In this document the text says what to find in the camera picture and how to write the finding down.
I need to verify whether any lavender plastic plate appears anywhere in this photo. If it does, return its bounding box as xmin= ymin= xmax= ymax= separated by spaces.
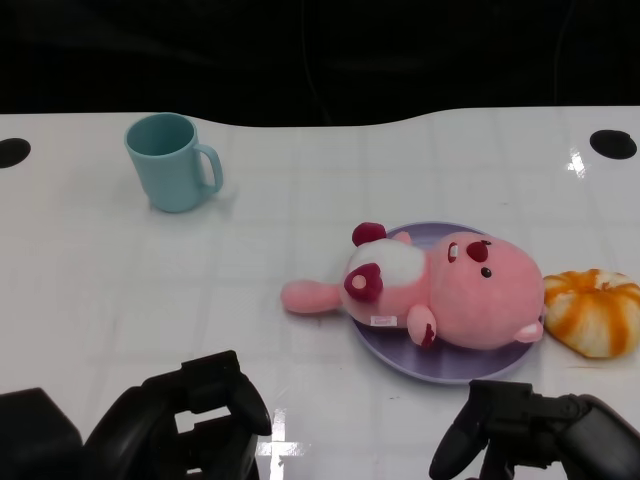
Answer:
xmin=348 ymin=220 xmax=544 ymax=386

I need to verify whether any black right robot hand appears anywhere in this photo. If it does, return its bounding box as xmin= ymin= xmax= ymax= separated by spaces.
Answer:
xmin=428 ymin=379 xmax=640 ymax=480

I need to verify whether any pink plush beaver doll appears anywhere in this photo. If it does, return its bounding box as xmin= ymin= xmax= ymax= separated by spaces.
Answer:
xmin=280 ymin=221 xmax=547 ymax=351

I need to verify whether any teal plastic mug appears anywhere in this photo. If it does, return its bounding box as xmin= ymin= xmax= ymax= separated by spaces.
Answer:
xmin=123 ymin=112 xmax=224 ymax=214

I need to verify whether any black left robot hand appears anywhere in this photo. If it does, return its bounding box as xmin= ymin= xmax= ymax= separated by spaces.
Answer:
xmin=82 ymin=349 xmax=274 ymax=480

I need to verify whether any orange striped white bun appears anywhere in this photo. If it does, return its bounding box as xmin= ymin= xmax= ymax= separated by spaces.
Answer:
xmin=541 ymin=268 xmax=640 ymax=359

